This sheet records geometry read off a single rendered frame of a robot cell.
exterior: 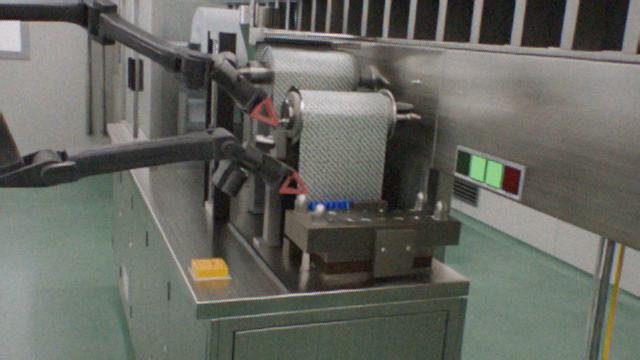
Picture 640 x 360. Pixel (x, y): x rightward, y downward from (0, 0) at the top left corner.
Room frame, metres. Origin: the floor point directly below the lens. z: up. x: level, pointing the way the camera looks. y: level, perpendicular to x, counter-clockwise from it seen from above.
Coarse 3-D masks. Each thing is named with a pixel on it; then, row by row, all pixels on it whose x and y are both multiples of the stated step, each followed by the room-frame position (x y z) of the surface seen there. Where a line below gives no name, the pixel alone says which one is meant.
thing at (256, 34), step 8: (256, 32) 1.94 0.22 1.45; (264, 32) 1.91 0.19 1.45; (272, 32) 1.92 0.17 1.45; (280, 32) 1.93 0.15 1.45; (288, 32) 1.94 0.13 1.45; (296, 32) 1.95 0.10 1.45; (304, 32) 1.96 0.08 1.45; (256, 40) 1.93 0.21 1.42; (328, 40) 2.02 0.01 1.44; (352, 40) 2.02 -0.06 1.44; (360, 40) 2.02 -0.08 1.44; (368, 40) 2.03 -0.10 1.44
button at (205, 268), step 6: (192, 264) 1.47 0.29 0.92; (198, 264) 1.45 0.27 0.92; (204, 264) 1.45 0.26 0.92; (210, 264) 1.46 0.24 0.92; (216, 264) 1.46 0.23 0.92; (222, 264) 1.46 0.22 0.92; (198, 270) 1.42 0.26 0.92; (204, 270) 1.42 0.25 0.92; (210, 270) 1.43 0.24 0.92; (216, 270) 1.43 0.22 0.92; (222, 270) 1.44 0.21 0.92; (198, 276) 1.42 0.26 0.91; (204, 276) 1.42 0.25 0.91; (210, 276) 1.43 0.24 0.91; (216, 276) 1.43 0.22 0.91; (222, 276) 1.44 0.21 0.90
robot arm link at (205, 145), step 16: (112, 144) 1.45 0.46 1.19; (128, 144) 1.45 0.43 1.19; (144, 144) 1.45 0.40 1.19; (160, 144) 1.46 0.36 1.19; (176, 144) 1.48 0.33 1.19; (192, 144) 1.49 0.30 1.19; (208, 144) 1.51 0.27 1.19; (64, 160) 1.42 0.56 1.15; (80, 160) 1.38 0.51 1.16; (96, 160) 1.40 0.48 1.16; (112, 160) 1.41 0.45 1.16; (128, 160) 1.43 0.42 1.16; (144, 160) 1.45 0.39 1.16; (160, 160) 1.47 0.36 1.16; (176, 160) 1.48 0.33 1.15; (192, 160) 1.50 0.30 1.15; (48, 176) 1.33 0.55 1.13; (64, 176) 1.34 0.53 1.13; (80, 176) 1.38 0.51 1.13
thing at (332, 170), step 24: (312, 144) 1.65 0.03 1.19; (336, 144) 1.68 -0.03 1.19; (360, 144) 1.70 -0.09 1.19; (384, 144) 1.73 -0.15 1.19; (312, 168) 1.65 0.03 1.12; (336, 168) 1.68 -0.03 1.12; (360, 168) 1.70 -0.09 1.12; (312, 192) 1.66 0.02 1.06; (336, 192) 1.68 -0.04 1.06; (360, 192) 1.71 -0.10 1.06
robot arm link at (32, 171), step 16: (0, 112) 1.31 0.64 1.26; (0, 128) 1.30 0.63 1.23; (0, 144) 1.30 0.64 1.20; (0, 160) 1.30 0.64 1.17; (16, 160) 1.32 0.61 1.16; (32, 160) 1.39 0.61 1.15; (48, 160) 1.34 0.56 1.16; (0, 176) 1.30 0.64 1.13; (16, 176) 1.31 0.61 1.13; (32, 176) 1.33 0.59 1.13
